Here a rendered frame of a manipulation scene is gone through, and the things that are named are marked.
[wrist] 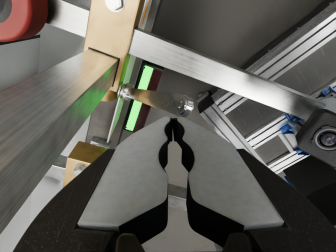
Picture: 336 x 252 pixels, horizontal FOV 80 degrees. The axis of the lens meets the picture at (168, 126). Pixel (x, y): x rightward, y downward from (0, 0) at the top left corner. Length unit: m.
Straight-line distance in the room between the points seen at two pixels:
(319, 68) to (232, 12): 0.48
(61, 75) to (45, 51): 0.41
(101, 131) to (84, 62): 0.32
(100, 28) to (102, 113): 0.26
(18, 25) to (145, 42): 0.13
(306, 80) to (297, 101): 0.82
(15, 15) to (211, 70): 0.21
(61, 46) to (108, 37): 0.31
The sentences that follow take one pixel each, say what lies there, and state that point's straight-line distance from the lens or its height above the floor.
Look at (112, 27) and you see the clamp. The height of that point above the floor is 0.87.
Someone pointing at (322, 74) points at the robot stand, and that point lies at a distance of 1.18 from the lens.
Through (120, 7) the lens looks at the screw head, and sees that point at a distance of 0.25.
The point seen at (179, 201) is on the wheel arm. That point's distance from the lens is 0.41.
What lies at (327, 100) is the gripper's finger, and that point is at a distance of 0.37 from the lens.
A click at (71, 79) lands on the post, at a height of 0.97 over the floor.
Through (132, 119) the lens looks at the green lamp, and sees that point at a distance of 0.48.
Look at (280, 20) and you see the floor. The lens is 1.26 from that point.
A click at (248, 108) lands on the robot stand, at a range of 1.08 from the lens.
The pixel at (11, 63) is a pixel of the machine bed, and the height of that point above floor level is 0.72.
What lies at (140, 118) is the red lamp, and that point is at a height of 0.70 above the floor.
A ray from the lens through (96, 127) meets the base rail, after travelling 0.52.
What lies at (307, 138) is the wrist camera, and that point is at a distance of 0.25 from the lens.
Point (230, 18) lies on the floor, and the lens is 1.17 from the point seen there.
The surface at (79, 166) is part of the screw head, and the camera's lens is 0.36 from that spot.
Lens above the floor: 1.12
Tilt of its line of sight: 61 degrees down
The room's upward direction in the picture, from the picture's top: 179 degrees clockwise
